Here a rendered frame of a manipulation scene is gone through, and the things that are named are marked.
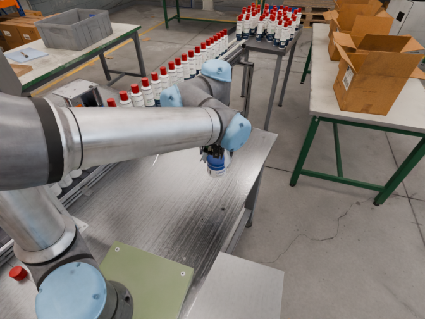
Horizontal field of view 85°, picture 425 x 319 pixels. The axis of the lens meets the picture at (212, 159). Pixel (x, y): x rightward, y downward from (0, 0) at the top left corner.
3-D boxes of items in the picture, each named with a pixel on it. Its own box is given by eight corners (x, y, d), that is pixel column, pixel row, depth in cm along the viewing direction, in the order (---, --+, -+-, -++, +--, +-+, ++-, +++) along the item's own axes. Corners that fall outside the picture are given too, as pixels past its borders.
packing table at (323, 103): (297, 80, 354) (312, 23, 300) (355, 88, 336) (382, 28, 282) (283, 188, 202) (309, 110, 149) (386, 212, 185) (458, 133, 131)
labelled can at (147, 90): (151, 111, 129) (143, 75, 115) (159, 113, 128) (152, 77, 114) (145, 116, 126) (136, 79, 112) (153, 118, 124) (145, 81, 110)
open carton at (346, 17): (316, 46, 236) (329, 2, 210) (365, 50, 227) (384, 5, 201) (319, 60, 209) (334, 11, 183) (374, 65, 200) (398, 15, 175)
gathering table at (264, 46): (240, 93, 324) (247, 18, 260) (285, 104, 304) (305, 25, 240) (217, 120, 277) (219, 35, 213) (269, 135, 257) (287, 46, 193)
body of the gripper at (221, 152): (198, 156, 73) (197, 124, 65) (207, 139, 79) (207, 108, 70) (222, 161, 71) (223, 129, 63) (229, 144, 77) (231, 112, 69)
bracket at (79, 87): (80, 80, 100) (80, 78, 99) (99, 85, 96) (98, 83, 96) (52, 93, 91) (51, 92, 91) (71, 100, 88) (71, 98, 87)
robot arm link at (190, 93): (185, 106, 46) (224, 89, 52) (154, 83, 52) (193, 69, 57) (186, 136, 52) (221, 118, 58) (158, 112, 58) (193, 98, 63)
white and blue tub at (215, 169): (210, 162, 89) (210, 149, 84) (228, 167, 87) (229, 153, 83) (204, 176, 84) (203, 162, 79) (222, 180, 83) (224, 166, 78)
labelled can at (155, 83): (159, 105, 134) (153, 69, 120) (166, 107, 133) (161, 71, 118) (153, 109, 131) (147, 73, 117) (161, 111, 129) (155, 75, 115)
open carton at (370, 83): (317, 83, 176) (335, 28, 150) (391, 90, 168) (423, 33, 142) (323, 111, 148) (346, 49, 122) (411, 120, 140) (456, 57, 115)
